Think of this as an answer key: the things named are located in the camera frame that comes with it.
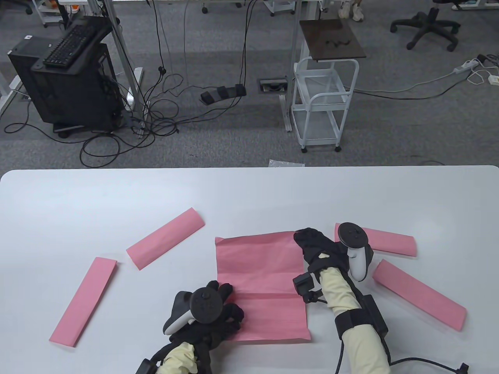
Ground white wire cart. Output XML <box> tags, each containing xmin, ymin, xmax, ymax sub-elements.
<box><xmin>292</xmin><ymin>57</ymin><xmax>360</xmax><ymax>153</ymax></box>

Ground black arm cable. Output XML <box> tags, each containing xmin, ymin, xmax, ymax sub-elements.
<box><xmin>334</xmin><ymin>339</ymin><xmax>469</xmax><ymax>374</ymax></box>

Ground pink paper sheet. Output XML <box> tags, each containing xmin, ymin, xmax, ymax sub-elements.
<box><xmin>372</xmin><ymin>259</ymin><xmax>467</xmax><ymax>332</ymax></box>
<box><xmin>49</xmin><ymin>257</ymin><xmax>118</xmax><ymax>348</ymax></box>
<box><xmin>215</xmin><ymin>231</ymin><xmax>311</xmax><ymax>343</ymax></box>
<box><xmin>126</xmin><ymin>208</ymin><xmax>205</xmax><ymax>270</ymax></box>
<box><xmin>334</xmin><ymin>223</ymin><xmax>418</xmax><ymax>257</ymax></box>

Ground grey white handheld controller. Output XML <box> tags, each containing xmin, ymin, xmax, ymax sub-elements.
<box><xmin>163</xmin><ymin>288</ymin><xmax>224</xmax><ymax>336</ymax></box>
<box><xmin>337</xmin><ymin>222</ymin><xmax>374</xmax><ymax>282</ymax></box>

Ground grey metal desk leg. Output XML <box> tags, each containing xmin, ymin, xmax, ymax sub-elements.
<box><xmin>87</xmin><ymin>0</ymin><xmax>144</xmax><ymax>138</ymax></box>

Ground metal floor socket box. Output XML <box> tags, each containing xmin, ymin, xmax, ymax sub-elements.
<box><xmin>257</xmin><ymin>79</ymin><xmax>289</xmax><ymax>94</ymax></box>

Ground black foot pedal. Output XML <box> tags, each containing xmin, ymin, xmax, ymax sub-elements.
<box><xmin>200</xmin><ymin>84</ymin><xmax>248</xmax><ymax>105</ymax></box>

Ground white desk foot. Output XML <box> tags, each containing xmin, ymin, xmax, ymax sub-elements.
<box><xmin>0</xmin><ymin>70</ymin><xmax>25</xmax><ymax>118</ymax></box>

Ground white power strip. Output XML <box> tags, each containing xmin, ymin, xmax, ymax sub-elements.
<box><xmin>453</xmin><ymin>58</ymin><xmax>481</xmax><ymax>74</ymax></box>

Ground black keyboard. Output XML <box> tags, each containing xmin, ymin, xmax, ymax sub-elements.
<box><xmin>42</xmin><ymin>24</ymin><xmax>99</xmax><ymax>68</ymax></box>

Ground white storage cart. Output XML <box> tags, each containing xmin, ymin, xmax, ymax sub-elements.
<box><xmin>263</xmin><ymin>0</ymin><xmax>297</xmax><ymax>17</ymax></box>
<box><xmin>31</xmin><ymin>0</ymin><xmax>71</xmax><ymax>28</ymax></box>

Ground black computer tower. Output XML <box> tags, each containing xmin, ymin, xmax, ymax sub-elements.
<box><xmin>8</xmin><ymin>36</ymin><xmax>122</xmax><ymax>134</ymax></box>

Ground person's left forearm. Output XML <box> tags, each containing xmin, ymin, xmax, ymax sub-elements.
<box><xmin>155</xmin><ymin>341</ymin><xmax>213</xmax><ymax>374</ymax></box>

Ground person's right forearm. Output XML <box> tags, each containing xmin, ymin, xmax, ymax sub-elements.
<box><xmin>319</xmin><ymin>267</ymin><xmax>393</xmax><ymax>374</ymax></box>

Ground person's left hand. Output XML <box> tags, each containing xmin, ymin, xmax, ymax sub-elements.
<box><xmin>168</xmin><ymin>280</ymin><xmax>245</xmax><ymax>347</ymax></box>

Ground person's right hand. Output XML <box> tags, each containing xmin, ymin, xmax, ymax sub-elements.
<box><xmin>293</xmin><ymin>228</ymin><xmax>350</xmax><ymax>283</ymax></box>

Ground black office chair base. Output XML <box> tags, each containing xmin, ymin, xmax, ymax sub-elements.
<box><xmin>391</xmin><ymin>0</ymin><xmax>461</xmax><ymax>52</ymax></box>

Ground tangle of black floor cables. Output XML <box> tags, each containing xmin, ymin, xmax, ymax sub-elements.
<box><xmin>3</xmin><ymin>0</ymin><xmax>260</xmax><ymax>169</ymax></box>

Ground dark brown board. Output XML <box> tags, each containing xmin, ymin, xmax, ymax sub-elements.
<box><xmin>299</xmin><ymin>19</ymin><xmax>367</xmax><ymax>63</ymax></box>

